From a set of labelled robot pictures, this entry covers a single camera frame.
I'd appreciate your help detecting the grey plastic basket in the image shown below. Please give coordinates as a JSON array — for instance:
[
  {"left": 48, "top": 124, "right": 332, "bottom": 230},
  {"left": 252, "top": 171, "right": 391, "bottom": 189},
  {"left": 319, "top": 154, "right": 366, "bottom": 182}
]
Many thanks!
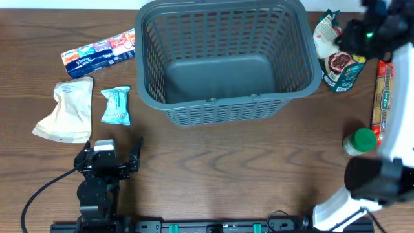
[{"left": 135, "top": 0, "right": 321, "bottom": 126}]

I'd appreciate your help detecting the green lid jar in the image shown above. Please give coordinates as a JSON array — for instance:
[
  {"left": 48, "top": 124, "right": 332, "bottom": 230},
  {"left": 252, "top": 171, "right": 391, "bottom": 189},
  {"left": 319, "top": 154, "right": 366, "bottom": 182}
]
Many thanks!
[{"left": 342, "top": 128, "right": 377, "bottom": 156}]

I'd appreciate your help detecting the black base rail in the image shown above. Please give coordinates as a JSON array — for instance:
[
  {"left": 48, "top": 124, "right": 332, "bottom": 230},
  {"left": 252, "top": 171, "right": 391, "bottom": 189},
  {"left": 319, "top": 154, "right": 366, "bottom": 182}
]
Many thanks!
[{"left": 50, "top": 216, "right": 376, "bottom": 233}]

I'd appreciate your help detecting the light blue snack packet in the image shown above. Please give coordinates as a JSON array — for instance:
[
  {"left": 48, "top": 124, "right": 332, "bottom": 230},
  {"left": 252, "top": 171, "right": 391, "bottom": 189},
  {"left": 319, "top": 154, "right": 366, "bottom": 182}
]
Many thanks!
[{"left": 101, "top": 86, "right": 131, "bottom": 126}]

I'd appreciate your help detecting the Kleenex tissue multipack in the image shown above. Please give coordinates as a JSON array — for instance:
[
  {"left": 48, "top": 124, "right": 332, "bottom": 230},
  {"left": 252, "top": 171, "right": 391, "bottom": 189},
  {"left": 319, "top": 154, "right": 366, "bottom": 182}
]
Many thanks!
[{"left": 60, "top": 28, "right": 135, "bottom": 79}]

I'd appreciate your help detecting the beige paper pouch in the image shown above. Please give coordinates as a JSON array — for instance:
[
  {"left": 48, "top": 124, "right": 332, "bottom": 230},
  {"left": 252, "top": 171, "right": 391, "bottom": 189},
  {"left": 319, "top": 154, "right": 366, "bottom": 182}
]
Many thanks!
[{"left": 32, "top": 76, "right": 94, "bottom": 144}]

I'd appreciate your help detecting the green Nescafe coffee bag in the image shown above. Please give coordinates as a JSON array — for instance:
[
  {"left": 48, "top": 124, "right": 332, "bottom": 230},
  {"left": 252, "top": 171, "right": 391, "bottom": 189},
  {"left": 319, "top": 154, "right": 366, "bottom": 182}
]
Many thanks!
[{"left": 313, "top": 10, "right": 367, "bottom": 93}]

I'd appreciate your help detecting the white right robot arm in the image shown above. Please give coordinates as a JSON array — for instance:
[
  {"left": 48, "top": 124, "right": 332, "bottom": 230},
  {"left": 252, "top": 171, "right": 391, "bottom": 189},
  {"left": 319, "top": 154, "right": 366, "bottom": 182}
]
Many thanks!
[{"left": 309, "top": 1, "right": 413, "bottom": 232}]

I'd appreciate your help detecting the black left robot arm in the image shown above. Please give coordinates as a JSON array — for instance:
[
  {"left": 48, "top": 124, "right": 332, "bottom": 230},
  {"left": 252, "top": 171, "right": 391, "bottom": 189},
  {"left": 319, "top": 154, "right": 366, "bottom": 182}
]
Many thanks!
[{"left": 74, "top": 137, "right": 144, "bottom": 221}]

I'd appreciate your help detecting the red spaghetti packet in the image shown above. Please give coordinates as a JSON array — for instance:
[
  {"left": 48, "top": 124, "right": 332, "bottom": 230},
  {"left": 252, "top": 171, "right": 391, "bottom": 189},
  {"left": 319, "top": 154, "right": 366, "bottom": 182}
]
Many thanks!
[{"left": 371, "top": 61, "right": 394, "bottom": 145}]

